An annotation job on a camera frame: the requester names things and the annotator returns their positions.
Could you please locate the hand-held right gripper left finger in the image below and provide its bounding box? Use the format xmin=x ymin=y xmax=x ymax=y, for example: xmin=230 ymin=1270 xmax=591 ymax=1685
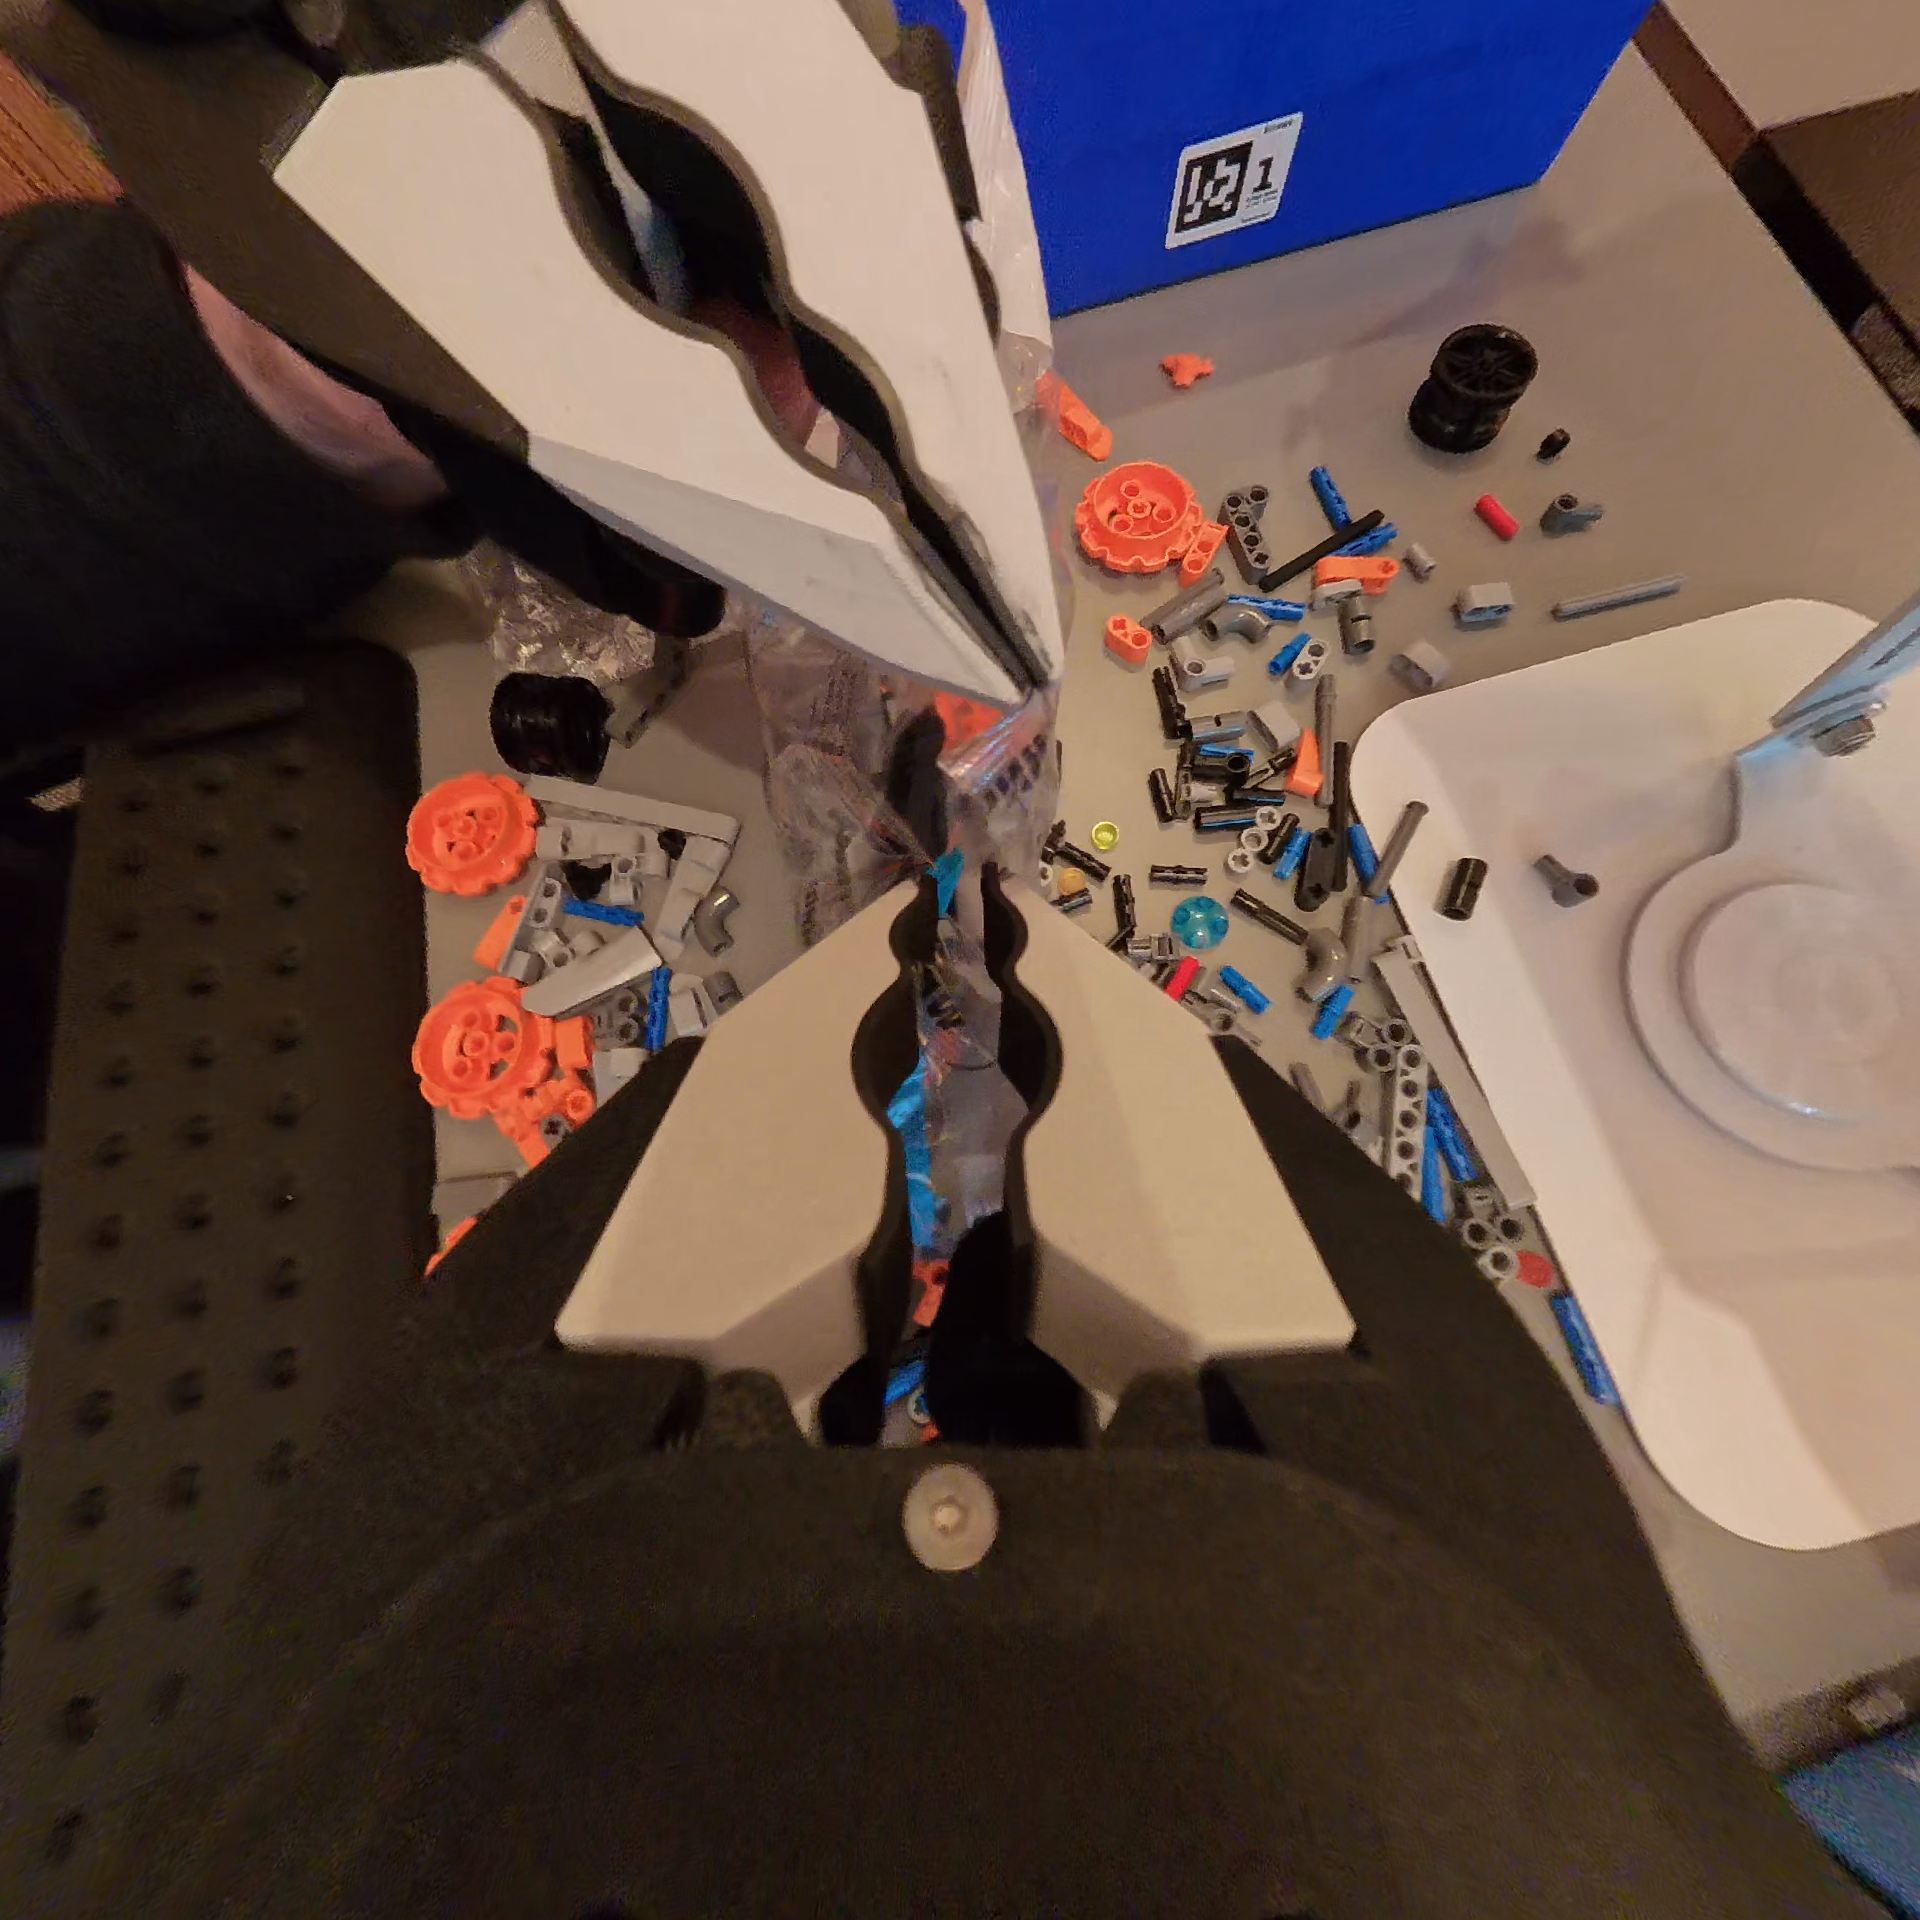
xmin=555 ymin=876 xmax=938 ymax=1449

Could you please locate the pile of small building pieces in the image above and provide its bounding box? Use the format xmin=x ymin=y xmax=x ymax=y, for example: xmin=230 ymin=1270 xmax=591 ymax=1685
xmin=425 ymin=457 xmax=1623 ymax=1420

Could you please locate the clear bag of building pieces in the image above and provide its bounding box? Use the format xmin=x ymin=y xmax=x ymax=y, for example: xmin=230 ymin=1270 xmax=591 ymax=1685
xmin=741 ymin=225 xmax=1089 ymax=1420

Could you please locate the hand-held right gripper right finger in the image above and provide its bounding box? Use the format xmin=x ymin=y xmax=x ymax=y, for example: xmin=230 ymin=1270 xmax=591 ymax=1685
xmin=980 ymin=863 xmax=1360 ymax=1442

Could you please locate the crumpled plastic scrap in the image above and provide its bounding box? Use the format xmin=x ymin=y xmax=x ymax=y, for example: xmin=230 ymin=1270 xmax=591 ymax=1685
xmin=456 ymin=540 xmax=662 ymax=678

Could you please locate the blue plastic bin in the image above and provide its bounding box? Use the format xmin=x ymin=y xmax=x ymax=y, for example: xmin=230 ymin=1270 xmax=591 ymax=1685
xmin=960 ymin=0 xmax=1653 ymax=320

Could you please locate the person's left forearm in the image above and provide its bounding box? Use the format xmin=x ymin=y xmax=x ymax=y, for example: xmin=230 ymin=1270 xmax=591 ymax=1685
xmin=0 ymin=194 xmax=451 ymax=736

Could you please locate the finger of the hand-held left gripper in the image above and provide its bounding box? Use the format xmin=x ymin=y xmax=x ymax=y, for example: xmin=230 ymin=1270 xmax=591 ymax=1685
xmin=555 ymin=0 xmax=1073 ymax=680
xmin=274 ymin=56 xmax=1043 ymax=710

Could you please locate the black perforated edge pad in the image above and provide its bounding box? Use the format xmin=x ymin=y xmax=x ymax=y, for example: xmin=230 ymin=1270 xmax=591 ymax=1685
xmin=0 ymin=645 xmax=436 ymax=1920

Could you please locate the white book stand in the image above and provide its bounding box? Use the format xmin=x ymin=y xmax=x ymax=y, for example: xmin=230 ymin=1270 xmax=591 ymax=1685
xmin=1351 ymin=600 xmax=1920 ymax=1554

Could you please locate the wooden panel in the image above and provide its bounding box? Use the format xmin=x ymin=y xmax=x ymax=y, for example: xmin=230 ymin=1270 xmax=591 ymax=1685
xmin=0 ymin=52 xmax=122 ymax=211

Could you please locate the black wheel hub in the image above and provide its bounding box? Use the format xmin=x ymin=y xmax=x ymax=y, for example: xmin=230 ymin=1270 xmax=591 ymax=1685
xmin=1403 ymin=321 xmax=1541 ymax=457

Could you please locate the person's left hand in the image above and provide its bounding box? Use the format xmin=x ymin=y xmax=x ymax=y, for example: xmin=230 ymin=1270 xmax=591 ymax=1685
xmin=193 ymin=293 xmax=453 ymax=495

